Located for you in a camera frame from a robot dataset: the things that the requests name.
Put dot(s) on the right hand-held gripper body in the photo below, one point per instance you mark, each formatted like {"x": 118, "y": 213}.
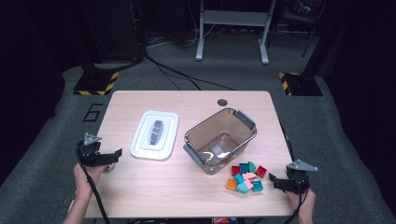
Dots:
{"x": 299, "y": 182}

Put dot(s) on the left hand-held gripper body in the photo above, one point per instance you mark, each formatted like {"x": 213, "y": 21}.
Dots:
{"x": 90, "y": 155}

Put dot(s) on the red toy brick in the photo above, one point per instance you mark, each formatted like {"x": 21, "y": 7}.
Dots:
{"x": 261, "y": 171}

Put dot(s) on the teal toy brick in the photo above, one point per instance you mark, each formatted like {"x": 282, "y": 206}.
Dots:
{"x": 257, "y": 186}

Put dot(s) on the green curved toy brick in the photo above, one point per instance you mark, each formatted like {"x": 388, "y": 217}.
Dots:
{"x": 251, "y": 167}

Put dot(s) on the pile of coloured toy bricks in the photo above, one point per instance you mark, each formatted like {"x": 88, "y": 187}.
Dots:
{"x": 240, "y": 182}

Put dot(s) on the grey transparent storage box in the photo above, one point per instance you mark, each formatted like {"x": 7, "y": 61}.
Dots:
{"x": 218, "y": 137}

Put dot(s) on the person's left hand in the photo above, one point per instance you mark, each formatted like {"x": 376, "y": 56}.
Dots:
{"x": 85, "y": 179}

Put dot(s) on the person's right hand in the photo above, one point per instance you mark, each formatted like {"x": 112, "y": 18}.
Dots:
{"x": 306, "y": 205}

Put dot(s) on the red and blue object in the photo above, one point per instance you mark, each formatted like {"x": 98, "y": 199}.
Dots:
{"x": 222, "y": 220}

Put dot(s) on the black base with striped tape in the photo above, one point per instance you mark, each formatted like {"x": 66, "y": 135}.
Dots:
{"x": 303, "y": 85}
{"x": 93, "y": 84}

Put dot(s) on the grey metal stand frame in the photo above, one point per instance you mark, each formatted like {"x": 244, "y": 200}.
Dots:
{"x": 233, "y": 18}

